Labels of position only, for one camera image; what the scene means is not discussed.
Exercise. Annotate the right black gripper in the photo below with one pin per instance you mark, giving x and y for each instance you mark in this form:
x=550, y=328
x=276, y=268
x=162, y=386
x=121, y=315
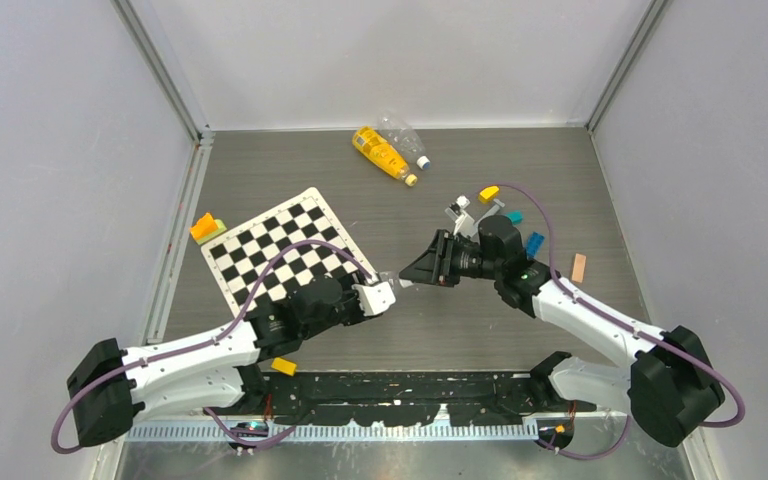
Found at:
x=436, y=265

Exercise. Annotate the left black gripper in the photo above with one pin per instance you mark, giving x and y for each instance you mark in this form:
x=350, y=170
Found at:
x=358, y=311

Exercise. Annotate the clear plastic bottle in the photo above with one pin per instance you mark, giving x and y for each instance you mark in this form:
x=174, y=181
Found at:
x=396, y=283

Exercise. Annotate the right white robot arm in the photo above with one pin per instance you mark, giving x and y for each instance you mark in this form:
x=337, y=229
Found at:
x=663, y=379

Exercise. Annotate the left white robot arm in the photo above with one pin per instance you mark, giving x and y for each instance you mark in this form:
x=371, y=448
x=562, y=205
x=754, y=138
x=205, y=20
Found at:
x=114, y=388

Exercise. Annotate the yellow juice bottle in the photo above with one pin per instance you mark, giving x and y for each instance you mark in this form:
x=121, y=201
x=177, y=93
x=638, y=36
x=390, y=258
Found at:
x=376, y=149

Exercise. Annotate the clear bottle blue cap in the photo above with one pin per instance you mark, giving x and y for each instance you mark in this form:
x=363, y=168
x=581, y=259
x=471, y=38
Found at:
x=404, y=139

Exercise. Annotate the yellow block near base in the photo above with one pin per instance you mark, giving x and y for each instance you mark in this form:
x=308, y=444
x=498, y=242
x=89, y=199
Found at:
x=283, y=366

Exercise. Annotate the grey long block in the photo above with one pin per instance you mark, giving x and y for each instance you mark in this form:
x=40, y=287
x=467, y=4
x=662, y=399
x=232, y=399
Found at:
x=494, y=208

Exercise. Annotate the teal block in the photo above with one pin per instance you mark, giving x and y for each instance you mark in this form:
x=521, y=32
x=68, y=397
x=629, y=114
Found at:
x=516, y=217

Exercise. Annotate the blue lego brick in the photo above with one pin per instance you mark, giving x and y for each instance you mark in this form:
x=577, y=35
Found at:
x=533, y=244

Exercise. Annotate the black white chessboard mat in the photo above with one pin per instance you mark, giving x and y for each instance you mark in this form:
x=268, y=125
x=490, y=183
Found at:
x=237, y=257

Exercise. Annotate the tan wooden block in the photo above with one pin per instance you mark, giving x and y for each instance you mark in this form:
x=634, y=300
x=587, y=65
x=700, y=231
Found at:
x=578, y=268

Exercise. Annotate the orange green block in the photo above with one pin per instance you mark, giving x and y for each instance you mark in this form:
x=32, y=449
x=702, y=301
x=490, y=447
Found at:
x=207, y=228

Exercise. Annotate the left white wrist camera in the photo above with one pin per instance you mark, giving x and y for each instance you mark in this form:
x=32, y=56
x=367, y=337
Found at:
x=375, y=299

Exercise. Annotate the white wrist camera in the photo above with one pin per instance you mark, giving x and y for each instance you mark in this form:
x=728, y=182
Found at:
x=464, y=223
x=375, y=299

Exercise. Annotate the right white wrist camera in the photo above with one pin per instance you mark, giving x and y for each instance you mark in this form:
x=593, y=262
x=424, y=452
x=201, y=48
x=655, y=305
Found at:
x=464, y=223

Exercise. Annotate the grey slotted cable duct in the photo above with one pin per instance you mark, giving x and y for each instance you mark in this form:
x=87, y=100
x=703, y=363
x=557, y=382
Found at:
x=438, y=430

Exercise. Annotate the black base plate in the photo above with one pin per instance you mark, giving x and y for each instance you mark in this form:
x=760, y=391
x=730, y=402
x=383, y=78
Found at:
x=401, y=398

